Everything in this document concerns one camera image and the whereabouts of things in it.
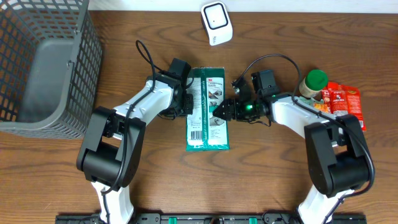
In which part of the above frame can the green white packet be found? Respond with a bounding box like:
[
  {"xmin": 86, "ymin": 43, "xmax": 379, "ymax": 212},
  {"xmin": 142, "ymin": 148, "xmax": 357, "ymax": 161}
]
[{"xmin": 186, "ymin": 67, "xmax": 230, "ymax": 152}]

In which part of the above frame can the light teal wipes pack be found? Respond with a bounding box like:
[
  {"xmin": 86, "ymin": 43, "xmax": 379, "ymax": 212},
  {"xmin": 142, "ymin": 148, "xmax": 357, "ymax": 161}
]
[{"xmin": 299, "ymin": 96, "xmax": 318, "ymax": 106}]

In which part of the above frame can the green lid jar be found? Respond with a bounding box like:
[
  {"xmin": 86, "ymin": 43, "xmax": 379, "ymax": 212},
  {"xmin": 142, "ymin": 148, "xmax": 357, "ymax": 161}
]
[{"xmin": 299, "ymin": 70, "xmax": 328, "ymax": 98}]

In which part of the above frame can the small orange white carton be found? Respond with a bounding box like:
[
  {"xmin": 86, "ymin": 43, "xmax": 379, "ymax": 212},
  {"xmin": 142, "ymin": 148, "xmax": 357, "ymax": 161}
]
[{"xmin": 313, "ymin": 103, "xmax": 330, "ymax": 113}]

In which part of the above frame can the narrow red stick packet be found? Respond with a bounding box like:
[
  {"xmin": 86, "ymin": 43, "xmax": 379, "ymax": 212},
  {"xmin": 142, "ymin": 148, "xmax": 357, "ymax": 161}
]
[{"xmin": 322, "ymin": 88, "xmax": 331, "ymax": 106}]

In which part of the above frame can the red snack packet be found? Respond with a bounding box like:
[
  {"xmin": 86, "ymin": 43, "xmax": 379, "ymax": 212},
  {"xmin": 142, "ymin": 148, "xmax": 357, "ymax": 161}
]
[{"xmin": 326, "ymin": 82, "xmax": 367, "ymax": 131}]

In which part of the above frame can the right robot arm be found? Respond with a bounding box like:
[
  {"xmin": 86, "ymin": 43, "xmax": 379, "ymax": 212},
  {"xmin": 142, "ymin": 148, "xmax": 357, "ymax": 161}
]
[{"xmin": 213, "ymin": 70, "xmax": 375, "ymax": 223}]

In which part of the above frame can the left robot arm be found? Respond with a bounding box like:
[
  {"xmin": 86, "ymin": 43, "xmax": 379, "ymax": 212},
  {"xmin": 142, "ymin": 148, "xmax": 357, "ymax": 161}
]
[{"xmin": 76, "ymin": 58, "xmax": 193, "ymax": 223}]

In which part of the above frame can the white barcode scanner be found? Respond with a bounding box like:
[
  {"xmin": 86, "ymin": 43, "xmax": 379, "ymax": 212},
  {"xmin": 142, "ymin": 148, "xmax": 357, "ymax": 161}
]
[{"xmin": 201, "ymin": 1, "xmax": 233, "ymax": 46}]

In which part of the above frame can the grey plastic mesh basket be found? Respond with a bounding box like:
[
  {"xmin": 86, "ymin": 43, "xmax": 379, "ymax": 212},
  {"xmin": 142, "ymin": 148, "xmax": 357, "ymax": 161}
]
[{"xmin": 1, "ymin": 0, "xmax": 103, "ymax": 139}]

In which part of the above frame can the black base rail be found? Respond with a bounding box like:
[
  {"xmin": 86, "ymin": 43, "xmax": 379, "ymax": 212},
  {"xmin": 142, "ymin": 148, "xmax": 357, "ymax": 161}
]
[{"xmin": 55, "ymin": 212, "xmax": 368, "ymax": 224}]

